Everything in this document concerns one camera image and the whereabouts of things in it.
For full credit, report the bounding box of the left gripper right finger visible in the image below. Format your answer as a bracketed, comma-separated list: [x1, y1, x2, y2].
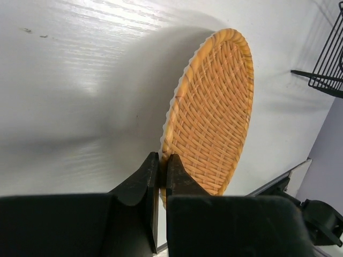
[166, 154, 314, 256]

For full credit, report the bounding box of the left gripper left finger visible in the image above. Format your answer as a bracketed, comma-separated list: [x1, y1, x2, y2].
[1, 152, 159, 256]

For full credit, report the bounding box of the woven bamboo plate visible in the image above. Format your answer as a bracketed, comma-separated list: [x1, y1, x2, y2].
[160, 28, 254, 196]

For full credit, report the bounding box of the black wire dish rack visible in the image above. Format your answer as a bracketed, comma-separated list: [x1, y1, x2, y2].
[290, 1, 342, 99]

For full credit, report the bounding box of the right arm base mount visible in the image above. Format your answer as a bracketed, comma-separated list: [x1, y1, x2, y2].
[260, 177, 342, 247]

